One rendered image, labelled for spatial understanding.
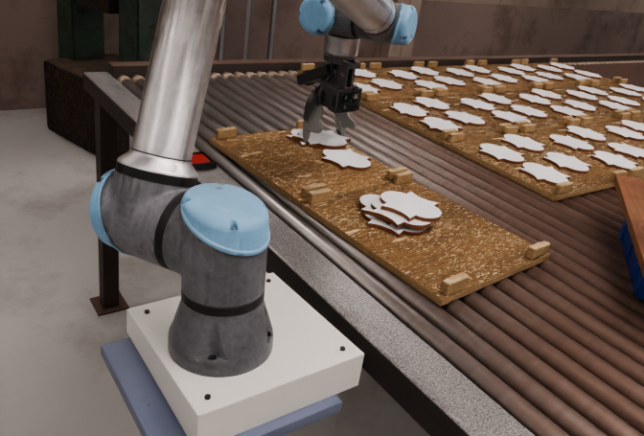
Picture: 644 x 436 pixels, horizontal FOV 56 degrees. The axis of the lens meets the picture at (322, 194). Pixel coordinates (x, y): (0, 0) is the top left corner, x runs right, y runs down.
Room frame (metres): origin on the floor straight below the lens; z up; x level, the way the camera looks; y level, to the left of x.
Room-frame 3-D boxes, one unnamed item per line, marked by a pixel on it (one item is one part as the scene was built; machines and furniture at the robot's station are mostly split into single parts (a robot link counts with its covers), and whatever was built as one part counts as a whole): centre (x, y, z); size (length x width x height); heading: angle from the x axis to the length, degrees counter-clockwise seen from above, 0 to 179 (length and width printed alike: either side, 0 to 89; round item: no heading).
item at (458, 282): (0.92, -0.26, 0.95); 0.06 x 0.02 x 0.03; 132
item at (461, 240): (1.16, -0.23, 0.93); 0.41 x 0.35 x 0.02; 42
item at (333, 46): (1.33, 0.00, 1.26); 0.08 x 0.08 x 0.05
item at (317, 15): (1.23, 0.03, 1.34); 0.11 x 0.11 x 0.08; 66
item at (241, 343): (0.71, 0.12, 0.97); 0.15 x 0.15 x 0.10
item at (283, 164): (1.47, 0.05, 0.93); 0.41 x 0.35 x 0.02; 41
